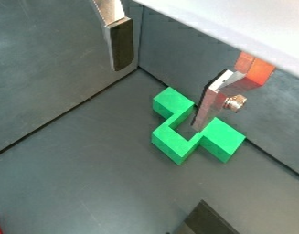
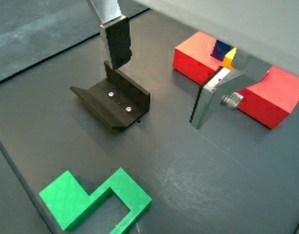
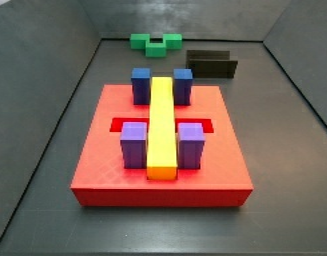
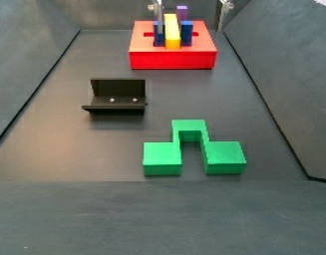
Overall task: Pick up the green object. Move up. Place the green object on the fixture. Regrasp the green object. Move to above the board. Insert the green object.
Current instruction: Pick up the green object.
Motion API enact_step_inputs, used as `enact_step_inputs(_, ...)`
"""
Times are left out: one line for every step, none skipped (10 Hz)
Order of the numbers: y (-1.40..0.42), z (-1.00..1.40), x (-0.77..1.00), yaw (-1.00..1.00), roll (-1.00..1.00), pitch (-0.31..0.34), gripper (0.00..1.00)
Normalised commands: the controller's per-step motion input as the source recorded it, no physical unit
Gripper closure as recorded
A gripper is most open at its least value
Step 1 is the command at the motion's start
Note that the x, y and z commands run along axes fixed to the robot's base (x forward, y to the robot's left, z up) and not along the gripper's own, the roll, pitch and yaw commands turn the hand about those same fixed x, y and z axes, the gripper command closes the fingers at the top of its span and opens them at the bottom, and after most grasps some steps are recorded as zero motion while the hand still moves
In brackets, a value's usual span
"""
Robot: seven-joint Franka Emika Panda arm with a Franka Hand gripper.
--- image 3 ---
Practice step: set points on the green stepped block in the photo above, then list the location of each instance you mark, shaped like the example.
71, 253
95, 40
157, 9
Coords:
155, 49

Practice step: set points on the red base board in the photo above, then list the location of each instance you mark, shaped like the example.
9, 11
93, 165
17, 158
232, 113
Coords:
103, 183

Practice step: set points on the yellow long bar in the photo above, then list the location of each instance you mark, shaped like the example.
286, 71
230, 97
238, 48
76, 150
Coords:
161, 163

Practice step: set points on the purple post near right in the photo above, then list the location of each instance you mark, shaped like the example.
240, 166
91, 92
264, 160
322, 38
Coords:
189, 145

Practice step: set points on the purple post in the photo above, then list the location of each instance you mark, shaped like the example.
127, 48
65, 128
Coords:
133, 143
189, 145

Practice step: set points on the purple post near left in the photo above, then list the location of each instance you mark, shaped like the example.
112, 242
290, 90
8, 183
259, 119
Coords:
133, 143

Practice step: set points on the blue post far right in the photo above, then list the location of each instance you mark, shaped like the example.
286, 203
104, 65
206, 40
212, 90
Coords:
181, 86

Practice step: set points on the blue post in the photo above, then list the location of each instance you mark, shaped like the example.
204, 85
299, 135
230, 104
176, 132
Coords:
181, 86
140, 79

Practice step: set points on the blue post far left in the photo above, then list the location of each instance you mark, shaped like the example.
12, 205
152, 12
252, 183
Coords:
140, 79

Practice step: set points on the black fixture bracket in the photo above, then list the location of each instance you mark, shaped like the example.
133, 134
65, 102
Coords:
210, 64

